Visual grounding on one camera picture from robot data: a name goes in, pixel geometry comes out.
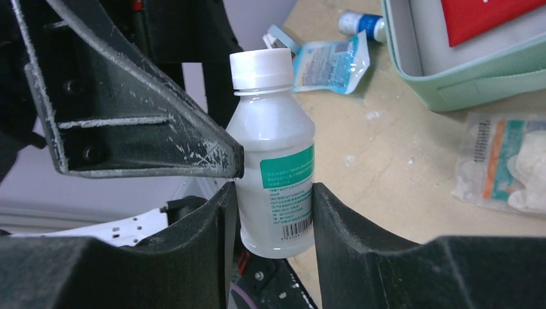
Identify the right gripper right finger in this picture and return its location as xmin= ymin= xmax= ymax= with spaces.
xmin=312 ymin=183 xmax=545 ymax=308

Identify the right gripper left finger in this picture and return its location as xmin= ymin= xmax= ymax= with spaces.
xmin=1 ymin=182 xmax=236 ymax=308

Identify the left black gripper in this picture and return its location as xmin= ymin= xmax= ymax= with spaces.
xmin=0 ymin=0 xmax=245 ymax=180

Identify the white plastic bottle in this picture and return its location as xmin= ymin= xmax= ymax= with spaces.
xmin=227 ymin=48 xmax=315 ymax=259

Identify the beige gauze packet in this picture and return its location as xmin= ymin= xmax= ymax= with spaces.
xmin=453 ymin=113 xmax=545 ymax=216

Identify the blue white plastic bag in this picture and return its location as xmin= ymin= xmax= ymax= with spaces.
xmin=292 ymin=32 xmax=370 ymax=95

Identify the red first aid pouch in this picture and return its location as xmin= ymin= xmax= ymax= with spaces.
xmin=441 ymin=0 xmax=545 ymax=47

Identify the blue white tube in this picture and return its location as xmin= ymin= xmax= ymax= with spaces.
xmin=338 ymin=10 xmax=386 ymax=43

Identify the mint green storage case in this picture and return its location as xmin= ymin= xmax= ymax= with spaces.
xmin=382 ymin=1 xmax=545 ymax=111

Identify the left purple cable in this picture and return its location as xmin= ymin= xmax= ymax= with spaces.
xmin=230 ymin=283 xmax=259 ymax=309

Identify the black metal base frame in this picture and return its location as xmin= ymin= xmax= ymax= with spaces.
xmin=227 ymin=250 xmax=317 ymax=309

